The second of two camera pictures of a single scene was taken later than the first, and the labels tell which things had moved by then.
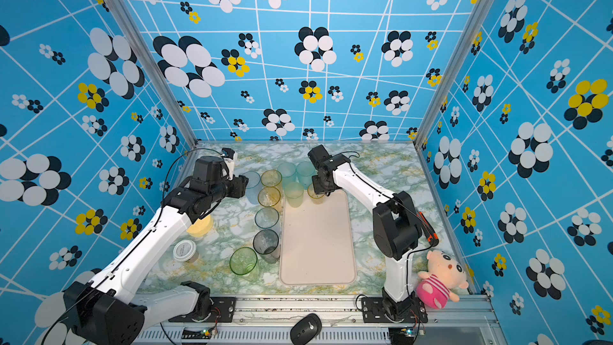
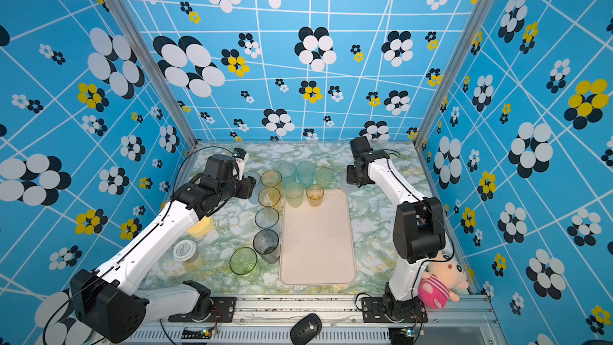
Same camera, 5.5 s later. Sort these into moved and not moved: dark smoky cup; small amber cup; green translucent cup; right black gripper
Moved: right black gripper
Not moved: dark smoky cup; green translucent cup; small amber cup
